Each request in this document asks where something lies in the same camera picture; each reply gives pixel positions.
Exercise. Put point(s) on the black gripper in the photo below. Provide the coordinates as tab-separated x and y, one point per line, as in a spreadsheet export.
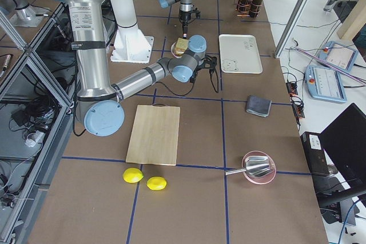
194	76
185	17

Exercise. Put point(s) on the bread slice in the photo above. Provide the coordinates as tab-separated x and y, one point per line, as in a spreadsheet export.
181	44
178	53

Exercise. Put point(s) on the white plate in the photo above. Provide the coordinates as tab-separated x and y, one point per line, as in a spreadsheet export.
172	48

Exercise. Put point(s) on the cream bear tray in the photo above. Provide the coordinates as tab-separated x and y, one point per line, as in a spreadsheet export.
239	54

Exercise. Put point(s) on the grey folded cloth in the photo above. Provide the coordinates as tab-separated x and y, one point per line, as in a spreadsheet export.
258	106

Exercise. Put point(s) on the wooden cutting board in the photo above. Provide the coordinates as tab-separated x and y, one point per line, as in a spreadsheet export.
154	137

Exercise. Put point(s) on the metal scoop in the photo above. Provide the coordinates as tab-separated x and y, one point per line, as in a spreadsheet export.
255	166

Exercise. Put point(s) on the blue teach pendant near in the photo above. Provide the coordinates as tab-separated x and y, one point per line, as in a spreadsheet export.
325	84

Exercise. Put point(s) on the blue teach pendant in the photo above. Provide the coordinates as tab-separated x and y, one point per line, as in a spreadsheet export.
339	55
325	84

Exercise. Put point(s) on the pink bowl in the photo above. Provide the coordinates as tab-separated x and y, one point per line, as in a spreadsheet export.
266	179

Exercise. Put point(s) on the black computer box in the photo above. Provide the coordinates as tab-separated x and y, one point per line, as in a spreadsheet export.
314	153

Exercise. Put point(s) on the blue teach pendant far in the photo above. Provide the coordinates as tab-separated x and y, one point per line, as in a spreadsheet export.
339	55

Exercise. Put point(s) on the yellow lemon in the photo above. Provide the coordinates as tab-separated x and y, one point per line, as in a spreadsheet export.
156	183
132	175

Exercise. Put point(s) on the black monitor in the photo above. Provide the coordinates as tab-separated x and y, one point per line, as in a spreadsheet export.
344	142

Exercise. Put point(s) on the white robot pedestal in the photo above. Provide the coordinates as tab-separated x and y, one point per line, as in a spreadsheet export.
130	44

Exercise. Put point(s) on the copper wire bottle rack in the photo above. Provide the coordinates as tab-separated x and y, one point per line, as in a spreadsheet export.
248	8

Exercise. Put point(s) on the aluminium frame post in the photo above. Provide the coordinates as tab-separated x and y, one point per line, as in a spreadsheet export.
292	22

